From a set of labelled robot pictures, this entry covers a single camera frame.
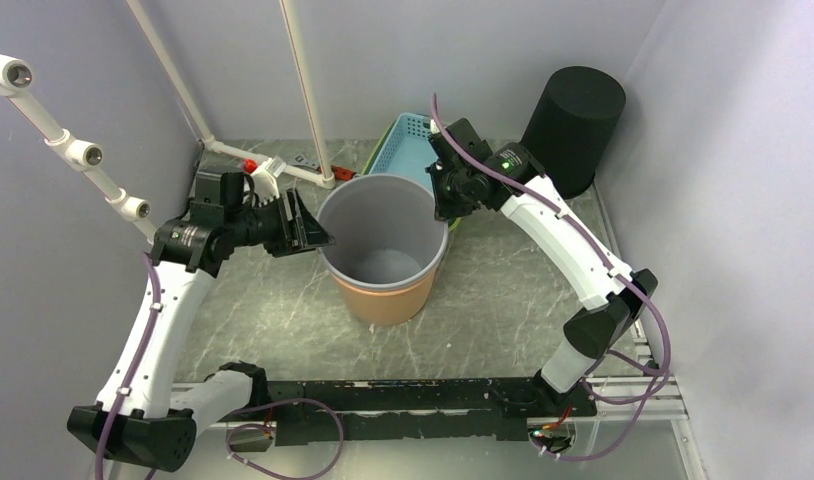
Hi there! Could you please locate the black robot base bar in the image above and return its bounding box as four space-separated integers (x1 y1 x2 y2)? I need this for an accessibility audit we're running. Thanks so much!
224 377 597 446

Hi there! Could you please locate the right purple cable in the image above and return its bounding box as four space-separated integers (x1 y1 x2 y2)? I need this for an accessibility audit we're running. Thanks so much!
430 92 673 407

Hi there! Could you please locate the orange plastic bucket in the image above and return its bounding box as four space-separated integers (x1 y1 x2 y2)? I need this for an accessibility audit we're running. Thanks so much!
332 268 436 326

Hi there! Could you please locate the small red clip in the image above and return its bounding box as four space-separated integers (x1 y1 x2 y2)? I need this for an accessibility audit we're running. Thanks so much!
331 165 357 182

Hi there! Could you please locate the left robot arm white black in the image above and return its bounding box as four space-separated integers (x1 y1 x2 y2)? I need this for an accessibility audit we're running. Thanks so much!
67 169 334 478

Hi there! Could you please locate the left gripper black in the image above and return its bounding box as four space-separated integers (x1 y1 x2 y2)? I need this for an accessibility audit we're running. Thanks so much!
226 187 336 258

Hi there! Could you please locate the aluminium rail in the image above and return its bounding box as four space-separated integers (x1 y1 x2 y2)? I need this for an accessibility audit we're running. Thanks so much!
158 376 690 429

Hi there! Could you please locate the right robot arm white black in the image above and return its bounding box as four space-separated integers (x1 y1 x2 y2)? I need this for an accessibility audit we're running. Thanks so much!
426 118 657 415

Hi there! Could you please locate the grey plastic bucket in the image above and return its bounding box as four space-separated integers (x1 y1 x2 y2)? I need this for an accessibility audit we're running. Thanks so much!
317 174 449 292

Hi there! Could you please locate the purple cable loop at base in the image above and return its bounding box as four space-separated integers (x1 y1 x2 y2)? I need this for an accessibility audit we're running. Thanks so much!
224 398 345 480

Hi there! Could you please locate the light blue plastic basket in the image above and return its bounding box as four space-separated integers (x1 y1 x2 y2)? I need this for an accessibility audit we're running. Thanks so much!
362 112 437 191

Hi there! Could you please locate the black plastic bucket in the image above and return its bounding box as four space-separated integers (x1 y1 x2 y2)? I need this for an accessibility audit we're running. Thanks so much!
520 66 626 199

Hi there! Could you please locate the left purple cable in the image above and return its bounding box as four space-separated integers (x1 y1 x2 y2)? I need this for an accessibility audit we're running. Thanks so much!
92 251 166 480

